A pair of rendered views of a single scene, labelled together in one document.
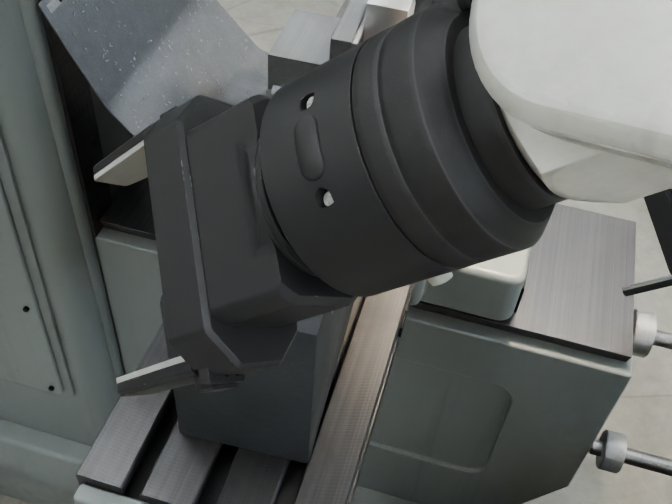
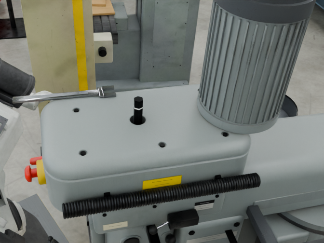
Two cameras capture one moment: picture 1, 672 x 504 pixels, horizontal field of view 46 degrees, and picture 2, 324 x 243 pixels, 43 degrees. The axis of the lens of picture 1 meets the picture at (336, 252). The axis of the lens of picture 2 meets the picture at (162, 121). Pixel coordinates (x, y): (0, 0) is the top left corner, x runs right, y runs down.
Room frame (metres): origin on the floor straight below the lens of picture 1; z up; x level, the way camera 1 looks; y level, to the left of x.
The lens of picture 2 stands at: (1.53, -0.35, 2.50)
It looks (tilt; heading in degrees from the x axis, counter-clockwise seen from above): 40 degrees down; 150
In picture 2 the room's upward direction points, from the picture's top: 5 degrees clockwise
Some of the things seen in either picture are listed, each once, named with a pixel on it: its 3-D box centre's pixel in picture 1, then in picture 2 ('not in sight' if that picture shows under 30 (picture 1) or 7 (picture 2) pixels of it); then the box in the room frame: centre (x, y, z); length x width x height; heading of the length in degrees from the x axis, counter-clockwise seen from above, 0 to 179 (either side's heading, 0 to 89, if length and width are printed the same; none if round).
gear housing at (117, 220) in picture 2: not in sight; (151, 178); (0.88, 0.01, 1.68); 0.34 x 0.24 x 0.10; 78
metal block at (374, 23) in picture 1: (389, 17); not in sight; (0.91, -0.04, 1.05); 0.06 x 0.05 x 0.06; 169
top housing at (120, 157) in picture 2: not in sight; (142, 143); (0.87, -0.02, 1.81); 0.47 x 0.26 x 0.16; 78
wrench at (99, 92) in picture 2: not in sight; (65, 95); (0.72, -0.16, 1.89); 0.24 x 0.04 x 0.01; 77
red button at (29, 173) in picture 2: not in sight; (32, 173); (0.82, -0.28, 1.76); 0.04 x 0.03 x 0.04; 168
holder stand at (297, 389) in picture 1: (278, 285); not in sight; (0.46, 0.05, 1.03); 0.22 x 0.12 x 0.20; 171
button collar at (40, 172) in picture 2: not in sight; (42, 171); (0.82, -0.26, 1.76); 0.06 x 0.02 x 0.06; 168
